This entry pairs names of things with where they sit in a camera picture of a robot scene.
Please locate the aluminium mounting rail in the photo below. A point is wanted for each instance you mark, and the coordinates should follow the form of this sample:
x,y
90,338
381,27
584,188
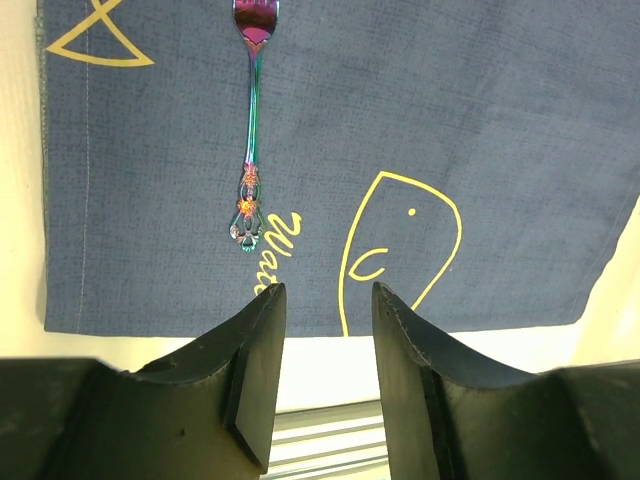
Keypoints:
x,y
338,442

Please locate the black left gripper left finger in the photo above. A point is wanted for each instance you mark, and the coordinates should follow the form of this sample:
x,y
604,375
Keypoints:
x,y
204,411

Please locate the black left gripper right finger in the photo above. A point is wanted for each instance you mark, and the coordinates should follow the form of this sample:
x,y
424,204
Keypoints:
x,y
451,412

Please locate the iridescent purple fork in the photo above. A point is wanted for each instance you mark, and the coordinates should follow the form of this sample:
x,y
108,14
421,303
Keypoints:
x,y
256,21

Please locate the blue fish placemat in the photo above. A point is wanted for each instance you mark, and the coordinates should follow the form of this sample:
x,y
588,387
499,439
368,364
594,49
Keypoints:
x,y
481,158

